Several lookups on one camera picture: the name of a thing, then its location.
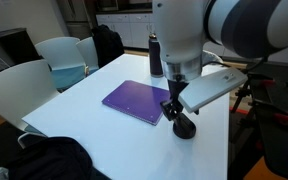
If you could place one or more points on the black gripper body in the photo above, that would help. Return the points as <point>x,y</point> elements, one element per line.
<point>176,88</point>

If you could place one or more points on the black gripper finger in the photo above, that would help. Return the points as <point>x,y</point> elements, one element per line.
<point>179,107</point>
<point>166,110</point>

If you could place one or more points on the dark purple metal bottle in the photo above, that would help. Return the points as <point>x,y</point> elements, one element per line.
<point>155,56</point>

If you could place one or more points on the purple spiral notebook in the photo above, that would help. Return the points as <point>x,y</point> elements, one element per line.
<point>137,100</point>

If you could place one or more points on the trash bin with white liner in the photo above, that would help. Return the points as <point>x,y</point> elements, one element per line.
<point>214,58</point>

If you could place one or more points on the white kitchen cabinets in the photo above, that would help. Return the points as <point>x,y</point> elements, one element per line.
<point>130,30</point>

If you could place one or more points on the black jacket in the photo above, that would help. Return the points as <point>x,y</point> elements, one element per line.
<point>107,43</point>

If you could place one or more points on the teal seat chair holding jacket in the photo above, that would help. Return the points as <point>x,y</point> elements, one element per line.
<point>87,53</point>

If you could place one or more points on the teal seat white back chair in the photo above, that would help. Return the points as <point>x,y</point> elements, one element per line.
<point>62,56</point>

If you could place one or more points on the stainless steel refrigerator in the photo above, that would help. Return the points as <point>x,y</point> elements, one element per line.
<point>74,16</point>

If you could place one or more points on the black backpack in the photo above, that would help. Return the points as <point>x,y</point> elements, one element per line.
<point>50,160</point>

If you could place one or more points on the all white plastic chair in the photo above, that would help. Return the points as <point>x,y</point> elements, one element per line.
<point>14,90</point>

